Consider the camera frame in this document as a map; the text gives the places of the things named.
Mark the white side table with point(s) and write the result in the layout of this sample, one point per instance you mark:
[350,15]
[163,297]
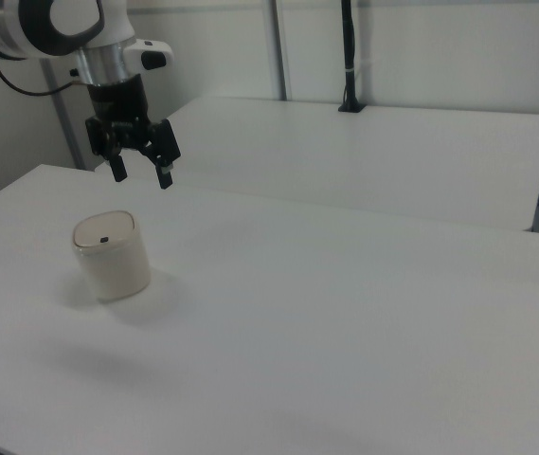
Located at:
[345,156]

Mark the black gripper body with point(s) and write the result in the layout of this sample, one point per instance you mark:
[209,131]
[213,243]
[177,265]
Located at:
[117,104]

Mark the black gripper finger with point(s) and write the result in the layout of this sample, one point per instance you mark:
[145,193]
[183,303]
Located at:
[166,156]
[118,168]

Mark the beige plastic trash bin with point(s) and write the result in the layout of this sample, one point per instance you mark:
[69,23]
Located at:
[117,275]

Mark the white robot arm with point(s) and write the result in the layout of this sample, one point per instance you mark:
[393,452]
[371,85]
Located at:
[113,23]

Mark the black camera stand pole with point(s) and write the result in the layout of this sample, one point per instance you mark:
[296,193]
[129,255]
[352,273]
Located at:
[348,47]

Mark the grey aluminium partition post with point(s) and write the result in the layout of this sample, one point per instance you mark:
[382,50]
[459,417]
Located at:
[281,47]

